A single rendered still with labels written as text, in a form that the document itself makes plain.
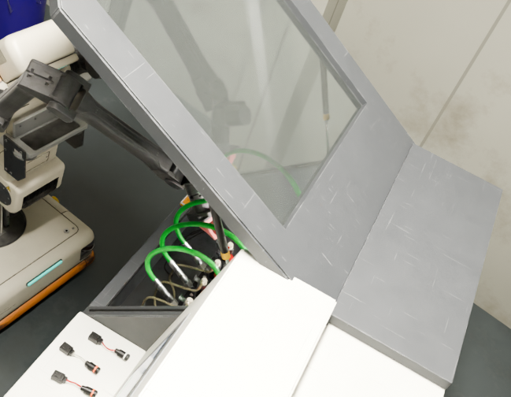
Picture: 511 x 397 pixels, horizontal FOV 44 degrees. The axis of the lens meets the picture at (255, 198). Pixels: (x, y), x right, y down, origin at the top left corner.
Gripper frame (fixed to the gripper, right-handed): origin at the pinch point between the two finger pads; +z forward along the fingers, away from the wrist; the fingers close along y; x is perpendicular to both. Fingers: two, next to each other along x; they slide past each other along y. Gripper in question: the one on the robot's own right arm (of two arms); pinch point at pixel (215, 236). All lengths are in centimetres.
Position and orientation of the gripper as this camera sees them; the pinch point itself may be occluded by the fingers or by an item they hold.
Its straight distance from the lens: 187.3
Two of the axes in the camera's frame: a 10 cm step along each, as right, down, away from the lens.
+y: 7.0, -0.5, -7.1
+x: 6.3, -4.3, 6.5
